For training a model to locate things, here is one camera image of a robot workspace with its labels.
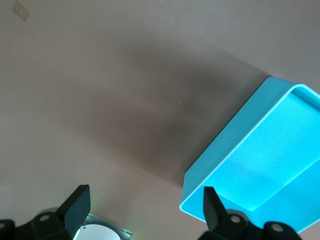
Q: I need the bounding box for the cyan plastic bin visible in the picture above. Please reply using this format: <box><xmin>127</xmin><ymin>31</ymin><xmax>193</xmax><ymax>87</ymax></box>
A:
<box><xmin>179</xmin><ymin>76</ymin><xmax>320</xmax><ymax>235</ymax></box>

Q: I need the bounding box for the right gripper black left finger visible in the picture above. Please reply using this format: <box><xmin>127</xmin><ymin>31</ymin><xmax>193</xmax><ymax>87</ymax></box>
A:
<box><xmin>0</xmin><ymin>184</ymin><xmax>90</xmax><ymax>240</ymax></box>

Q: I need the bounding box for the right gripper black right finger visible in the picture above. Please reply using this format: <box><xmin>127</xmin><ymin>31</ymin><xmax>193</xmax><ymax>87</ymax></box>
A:
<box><xmin>199</xmin><ymin>186</ymin><xmax>305</xmax><ymax>240</ymax></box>

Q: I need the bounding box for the small brown tape patch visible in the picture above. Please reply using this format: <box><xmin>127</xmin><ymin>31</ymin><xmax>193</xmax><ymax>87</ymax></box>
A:
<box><xmin>11</xmin><ymin>0</ymin><xmax>30</xmax><ymax>22</ymax></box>

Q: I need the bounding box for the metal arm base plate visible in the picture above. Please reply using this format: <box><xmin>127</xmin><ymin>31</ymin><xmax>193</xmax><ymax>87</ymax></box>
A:
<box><xmin>72</xmin><ymin>213</ymin><xmax>134</xmax><ymax>240</ymax></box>

